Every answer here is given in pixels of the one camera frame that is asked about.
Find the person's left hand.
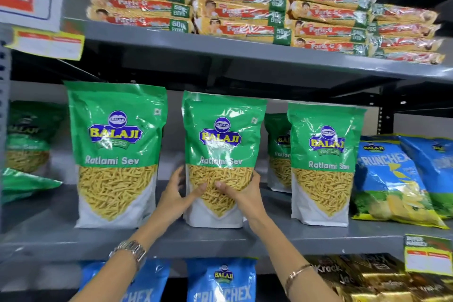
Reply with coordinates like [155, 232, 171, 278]
[153, 165, 207, 228]

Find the person's right hand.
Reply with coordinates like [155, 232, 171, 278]
[214, 170, 272, 228]

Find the green snack pouch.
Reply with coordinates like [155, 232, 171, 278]
[64, 80, 168, 230]
[181, 90, 268, 229]
[5, 100, 68, 175]
[287, 102, 367, 227]
[264, 112, 292, 193]
[2, 167, 63, 204]

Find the person's left forearm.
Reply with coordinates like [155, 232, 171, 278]
[69, 208, 174, 302]

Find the person's right forearm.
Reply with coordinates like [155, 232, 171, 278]
[246, 213, 342, 302]

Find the grey metal shelf board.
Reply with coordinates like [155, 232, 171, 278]
[62, 17, 453, 84]
[0, 181, 453, 264]

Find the silver metal wristwatch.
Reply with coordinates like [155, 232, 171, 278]
[108, 240, 148, 271]

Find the blue chips bag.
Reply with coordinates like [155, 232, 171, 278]
[186, 257, 257, 302]
[398, 134, 453, 219]
[351, 139, 449, 230]
[80, 259, 171, 302]

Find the black perforated shelf upright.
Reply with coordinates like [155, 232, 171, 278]
[377, 86, 395, 136]

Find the pile of golden snack packets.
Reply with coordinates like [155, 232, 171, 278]
[306, 253, 453, 302]

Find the stack of yellow biscuit packets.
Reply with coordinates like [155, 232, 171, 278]
[86, 0, 446, 65]

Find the grey perforated shelf upright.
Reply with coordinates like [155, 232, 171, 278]
[0, 24, 13, 230]

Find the green yellow shelf price tag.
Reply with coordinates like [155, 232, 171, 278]
[403, 234, 453, 276]

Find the thin rose gold bracelet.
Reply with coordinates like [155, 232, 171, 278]
[284, 264, 314, 295]

